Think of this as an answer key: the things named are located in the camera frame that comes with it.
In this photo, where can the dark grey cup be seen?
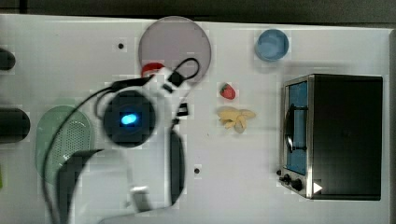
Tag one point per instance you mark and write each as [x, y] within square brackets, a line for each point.
[7, 60]

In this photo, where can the grey round plate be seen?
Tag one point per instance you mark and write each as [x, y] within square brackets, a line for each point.
[171, 40]

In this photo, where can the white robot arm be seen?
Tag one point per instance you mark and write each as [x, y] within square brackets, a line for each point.
[142, 166]

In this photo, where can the black round bowl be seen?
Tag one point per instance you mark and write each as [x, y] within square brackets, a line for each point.
[14, 125]

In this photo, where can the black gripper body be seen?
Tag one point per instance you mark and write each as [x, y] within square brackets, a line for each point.
[182, 111]

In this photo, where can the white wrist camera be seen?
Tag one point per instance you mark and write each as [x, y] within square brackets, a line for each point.
[175, 80]

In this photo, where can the green oval strainer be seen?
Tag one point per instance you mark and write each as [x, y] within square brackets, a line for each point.
[75, 135]

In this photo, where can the yellow plush banana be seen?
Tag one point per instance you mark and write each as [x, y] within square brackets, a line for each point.
[231, 117]

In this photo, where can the blue cup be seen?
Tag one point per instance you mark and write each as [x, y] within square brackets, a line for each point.
[272, 45]

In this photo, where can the silver toaster oven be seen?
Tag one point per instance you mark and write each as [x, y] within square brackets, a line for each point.
[332, 137]

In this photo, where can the red plush strawberry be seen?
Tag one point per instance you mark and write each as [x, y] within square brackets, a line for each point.
[227, 91]

